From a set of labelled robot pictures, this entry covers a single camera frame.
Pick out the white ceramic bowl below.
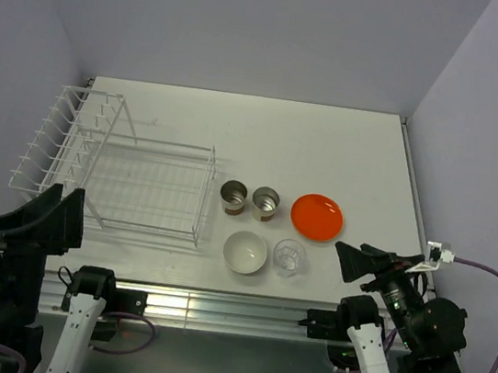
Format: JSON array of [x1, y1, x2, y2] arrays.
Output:
[[222, 231, 268, 275]]

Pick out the white wire dish rack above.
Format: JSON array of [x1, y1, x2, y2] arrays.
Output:
[[9, 85, 217, 245]]

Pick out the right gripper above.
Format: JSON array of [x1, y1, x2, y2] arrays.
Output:
[[323, 236, 434, 347]]

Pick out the orange plate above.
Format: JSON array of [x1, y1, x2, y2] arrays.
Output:
[[289, 193, 345, 243]]

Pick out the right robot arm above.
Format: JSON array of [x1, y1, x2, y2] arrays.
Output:
[[334, 241, 468, 373]]

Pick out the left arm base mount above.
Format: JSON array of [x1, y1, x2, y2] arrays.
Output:
[[103, 288, 149, 316]]

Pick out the steel cup brown base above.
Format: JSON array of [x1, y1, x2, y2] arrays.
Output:
[[220, 179, 248, 216], [252, 186, 280, 222]]

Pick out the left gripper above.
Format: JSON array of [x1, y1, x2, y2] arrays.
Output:
[[0, 174, 87, 333]]

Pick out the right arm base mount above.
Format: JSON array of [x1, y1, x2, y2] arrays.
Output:
[[298, 309, 345, 341]]

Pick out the clear glass tumbler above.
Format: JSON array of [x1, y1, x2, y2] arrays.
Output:
[[272, 238, 307, 277]]

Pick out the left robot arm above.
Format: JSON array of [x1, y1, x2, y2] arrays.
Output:
[[0, 184, 118, 373]]

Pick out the aluminium mounting rail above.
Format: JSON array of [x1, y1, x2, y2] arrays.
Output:
[[0, 255, 426, 367]]

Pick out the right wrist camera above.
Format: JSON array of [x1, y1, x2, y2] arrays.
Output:
[[407, 241, 456, 273]]

